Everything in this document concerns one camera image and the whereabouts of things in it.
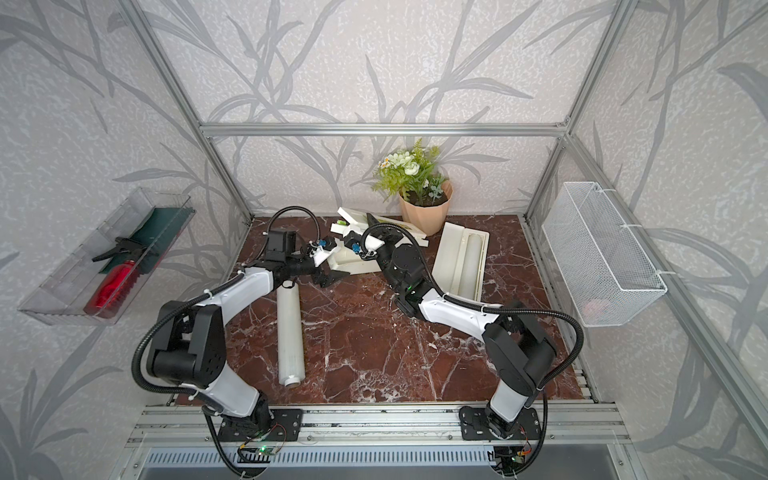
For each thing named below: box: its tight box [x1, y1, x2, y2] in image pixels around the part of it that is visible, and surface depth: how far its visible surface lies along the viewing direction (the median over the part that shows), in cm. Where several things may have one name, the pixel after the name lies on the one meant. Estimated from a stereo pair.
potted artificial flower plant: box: [372, 138, 453, 237], surface depth 103 cm
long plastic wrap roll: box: [277, 280, 305, 388], surface depth 86 cm
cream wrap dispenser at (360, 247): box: [328, 207, 429, 275], surface depth 69 cm
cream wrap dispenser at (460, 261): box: [432, 222, 490, 303], surface depth 101 cm
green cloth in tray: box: [100, 207, 195, 275], surface depth 69 cm
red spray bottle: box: [84, 237, 148, 318], surface depth 62 cm
